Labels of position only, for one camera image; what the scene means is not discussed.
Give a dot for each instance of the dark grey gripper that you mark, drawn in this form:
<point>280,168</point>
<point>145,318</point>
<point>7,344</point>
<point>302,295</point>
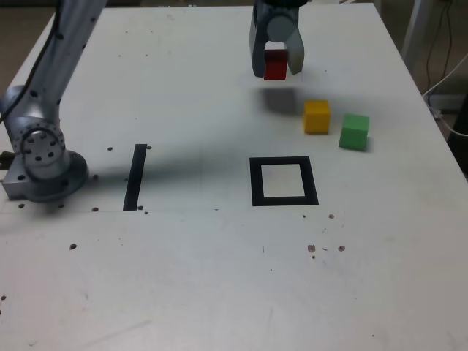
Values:
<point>278,8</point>

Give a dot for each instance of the red cube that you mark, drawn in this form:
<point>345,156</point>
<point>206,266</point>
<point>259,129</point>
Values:
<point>275,69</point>

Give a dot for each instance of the green cube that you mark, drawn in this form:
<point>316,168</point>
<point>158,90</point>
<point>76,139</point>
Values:
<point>352,135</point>

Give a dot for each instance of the yellow cube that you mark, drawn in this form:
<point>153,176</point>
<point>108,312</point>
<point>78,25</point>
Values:
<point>316,118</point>

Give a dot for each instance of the black tape strip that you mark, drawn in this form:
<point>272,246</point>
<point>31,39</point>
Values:
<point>133,183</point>

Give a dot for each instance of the black tape square outline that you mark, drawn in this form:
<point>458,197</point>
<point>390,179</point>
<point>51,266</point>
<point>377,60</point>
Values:
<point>256,183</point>

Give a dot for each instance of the white stand post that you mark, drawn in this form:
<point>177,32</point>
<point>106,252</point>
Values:
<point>415,29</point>

